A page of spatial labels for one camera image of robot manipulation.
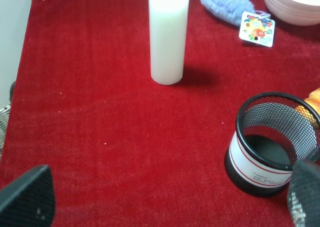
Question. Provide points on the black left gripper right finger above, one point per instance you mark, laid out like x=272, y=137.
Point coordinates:
x=303, y=197

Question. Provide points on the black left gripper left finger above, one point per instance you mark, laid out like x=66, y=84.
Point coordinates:
x=29, y=200

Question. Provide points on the black mesh pen holder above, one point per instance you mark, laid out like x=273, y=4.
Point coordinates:
x=269, y=138

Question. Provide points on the croissant bread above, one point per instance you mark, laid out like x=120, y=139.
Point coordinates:
x=314, y=101

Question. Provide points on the red velvet tablecloth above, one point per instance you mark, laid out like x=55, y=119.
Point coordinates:
x=125, y=151

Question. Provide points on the colourful paper tag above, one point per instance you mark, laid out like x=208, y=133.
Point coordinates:
x=256, y=28

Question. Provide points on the pink ribbed bowl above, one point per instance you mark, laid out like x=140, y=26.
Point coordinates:
x=295, y=12

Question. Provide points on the blue fluffy plush toy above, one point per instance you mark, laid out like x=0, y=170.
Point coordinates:
x=229, y=11

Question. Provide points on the tall white candle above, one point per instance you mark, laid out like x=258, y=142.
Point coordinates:
x=168, y=20

